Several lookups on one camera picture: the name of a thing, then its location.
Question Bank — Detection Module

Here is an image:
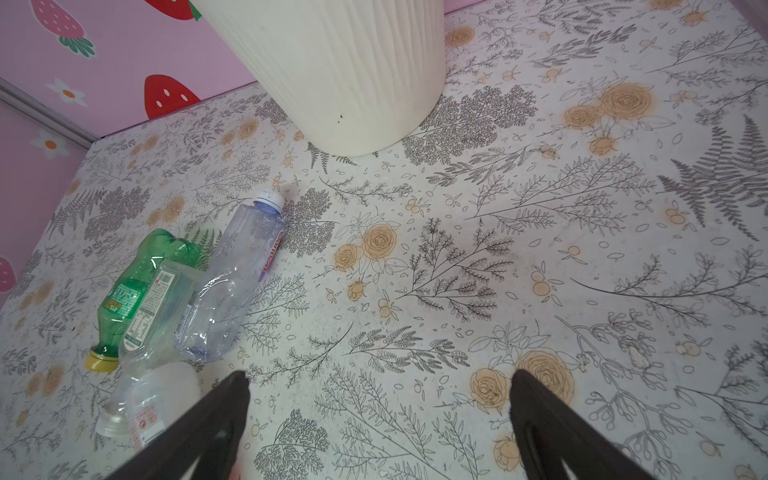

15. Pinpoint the clear bottle red cap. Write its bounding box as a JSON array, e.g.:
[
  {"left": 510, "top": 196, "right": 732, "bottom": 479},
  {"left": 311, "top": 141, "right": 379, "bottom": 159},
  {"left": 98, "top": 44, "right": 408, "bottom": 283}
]
[{"left": 125, "top": 362, "right": 201, "bottom": 451}]

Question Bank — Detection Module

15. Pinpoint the clear bluish bottle upright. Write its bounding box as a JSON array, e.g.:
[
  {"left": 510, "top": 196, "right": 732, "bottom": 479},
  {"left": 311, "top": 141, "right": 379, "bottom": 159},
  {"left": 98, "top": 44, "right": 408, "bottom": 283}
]
[{"left": 175, "top": 190, "right": 285, "bottom": 363}]

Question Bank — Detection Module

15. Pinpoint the white bin with yellow liner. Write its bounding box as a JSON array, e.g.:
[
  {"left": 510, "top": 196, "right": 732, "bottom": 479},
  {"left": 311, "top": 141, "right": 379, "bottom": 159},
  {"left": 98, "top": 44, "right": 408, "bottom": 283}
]
[{"left": 194, "top": 1, "right": 446, "bottom": 156}]

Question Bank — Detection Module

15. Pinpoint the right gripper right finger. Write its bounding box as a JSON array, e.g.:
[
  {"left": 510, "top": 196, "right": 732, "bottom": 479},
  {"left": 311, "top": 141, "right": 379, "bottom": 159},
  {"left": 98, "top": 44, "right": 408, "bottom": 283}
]
[{"left": 509, "top": 369, "right": 651, "bottom": 479}]

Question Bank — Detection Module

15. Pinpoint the green bottle yellow cap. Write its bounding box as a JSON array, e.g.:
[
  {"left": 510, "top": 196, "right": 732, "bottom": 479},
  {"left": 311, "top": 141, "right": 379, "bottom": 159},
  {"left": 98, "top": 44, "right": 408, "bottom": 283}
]
[{"left": 85, "top": 229, "right": 202, "bottom": 373}]

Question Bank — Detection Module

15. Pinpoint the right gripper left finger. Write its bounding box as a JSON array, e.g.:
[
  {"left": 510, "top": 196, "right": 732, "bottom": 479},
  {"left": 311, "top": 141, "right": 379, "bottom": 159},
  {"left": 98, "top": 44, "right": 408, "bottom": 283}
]
[{"left": 109, "top": 371, "right": 250, "bottom": 479}]

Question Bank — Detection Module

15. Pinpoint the clear bottle white label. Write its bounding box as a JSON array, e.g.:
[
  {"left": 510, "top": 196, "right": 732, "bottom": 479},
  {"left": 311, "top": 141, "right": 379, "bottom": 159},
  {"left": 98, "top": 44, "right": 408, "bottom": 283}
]
[{"left": 95, "top": 260, "right": 204, "bottom": 438}]

